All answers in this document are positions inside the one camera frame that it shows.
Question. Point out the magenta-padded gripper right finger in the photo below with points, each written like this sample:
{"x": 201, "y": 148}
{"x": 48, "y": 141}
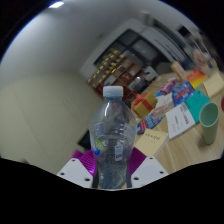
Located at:
{"x": 148, "y": 171}

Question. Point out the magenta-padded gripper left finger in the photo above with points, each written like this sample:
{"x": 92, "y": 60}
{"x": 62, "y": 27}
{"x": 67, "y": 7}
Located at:
{"x": 75, "y": 171}

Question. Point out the clear plastic water bottle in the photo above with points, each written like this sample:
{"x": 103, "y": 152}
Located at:
{"x": 111, "y": 133}

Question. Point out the cream softcover book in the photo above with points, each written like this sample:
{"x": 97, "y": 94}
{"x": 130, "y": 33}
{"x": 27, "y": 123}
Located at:
{"x": 151, "y": 141}

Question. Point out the blue red flat package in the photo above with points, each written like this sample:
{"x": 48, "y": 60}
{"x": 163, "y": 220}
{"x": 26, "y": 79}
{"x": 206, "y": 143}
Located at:
{"x": 150, "y": 121}

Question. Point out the white printed booklet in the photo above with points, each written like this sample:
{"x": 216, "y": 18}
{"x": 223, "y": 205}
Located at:
{"x": 180, "y": 121}

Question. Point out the yellow gift box red ribbon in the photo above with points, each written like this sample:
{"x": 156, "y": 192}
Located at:
{"x": 146, "y": 106}

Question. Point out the white paper stack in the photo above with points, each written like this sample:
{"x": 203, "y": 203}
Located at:
{"x": 164, "y": 101}

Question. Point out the pale green cup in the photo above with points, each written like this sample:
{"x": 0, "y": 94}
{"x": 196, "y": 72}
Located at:
{"x": 210, "y": 128}

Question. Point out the teal book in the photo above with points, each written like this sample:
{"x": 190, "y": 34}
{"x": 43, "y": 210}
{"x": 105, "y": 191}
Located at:
{"x": 195, "y": 101}

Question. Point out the blue colourful package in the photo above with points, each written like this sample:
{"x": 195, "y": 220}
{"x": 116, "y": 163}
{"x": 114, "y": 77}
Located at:
{"x": 182, "y": 93}

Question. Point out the pink small box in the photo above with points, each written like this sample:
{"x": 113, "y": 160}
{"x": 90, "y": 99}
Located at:
{"x": 168, "y": 86}

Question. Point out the tan upright carton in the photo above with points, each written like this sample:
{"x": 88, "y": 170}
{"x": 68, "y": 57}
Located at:
{"x": 179, "y": 70}

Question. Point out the wooden shelf unit with trophies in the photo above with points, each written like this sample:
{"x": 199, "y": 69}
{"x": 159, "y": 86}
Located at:
{"x": 113, "y": 71}

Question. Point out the potted pink flowers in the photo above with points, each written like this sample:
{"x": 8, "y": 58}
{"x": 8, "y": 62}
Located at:
{"x": 200, "y": 58}

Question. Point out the black framed glass door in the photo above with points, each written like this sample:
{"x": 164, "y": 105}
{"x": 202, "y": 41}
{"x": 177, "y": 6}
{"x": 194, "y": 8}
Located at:
{"x": 133, "y": 41}

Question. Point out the ceiling light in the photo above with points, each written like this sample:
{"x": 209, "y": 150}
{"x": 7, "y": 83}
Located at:
{"x": 56, "y": 4}

